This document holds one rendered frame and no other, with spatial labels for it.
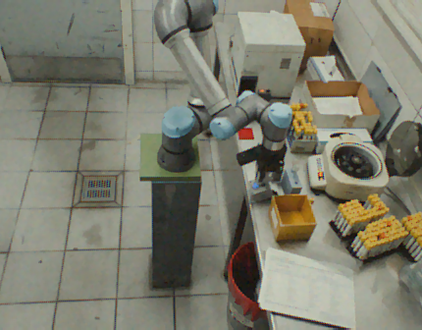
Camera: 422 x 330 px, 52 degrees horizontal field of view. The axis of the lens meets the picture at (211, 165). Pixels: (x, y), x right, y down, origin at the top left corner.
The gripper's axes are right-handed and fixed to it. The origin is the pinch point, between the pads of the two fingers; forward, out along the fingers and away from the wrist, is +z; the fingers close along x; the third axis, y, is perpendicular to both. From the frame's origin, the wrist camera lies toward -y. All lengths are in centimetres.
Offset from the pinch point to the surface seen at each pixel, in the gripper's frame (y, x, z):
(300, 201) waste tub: 16.0, -7.8, 2.3
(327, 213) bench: 27.8, -9.0, 8.4
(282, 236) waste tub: 6.7, -20.8, 5.0
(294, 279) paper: 8.2, -36.6, 6.9
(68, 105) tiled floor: -102, 159, 96
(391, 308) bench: 38, -48, 8
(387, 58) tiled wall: 66, 55, -20
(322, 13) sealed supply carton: 55, 114, -10
